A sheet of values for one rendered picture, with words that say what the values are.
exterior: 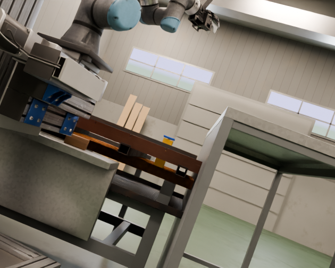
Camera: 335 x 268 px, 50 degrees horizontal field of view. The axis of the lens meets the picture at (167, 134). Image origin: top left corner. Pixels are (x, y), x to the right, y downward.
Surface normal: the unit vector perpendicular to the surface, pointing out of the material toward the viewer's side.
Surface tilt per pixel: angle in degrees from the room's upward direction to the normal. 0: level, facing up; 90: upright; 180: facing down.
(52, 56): 90
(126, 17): 98
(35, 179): 90
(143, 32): 90
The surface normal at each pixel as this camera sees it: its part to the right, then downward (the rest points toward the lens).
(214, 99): -0.22, -0.14
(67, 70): 0.91, 0.34
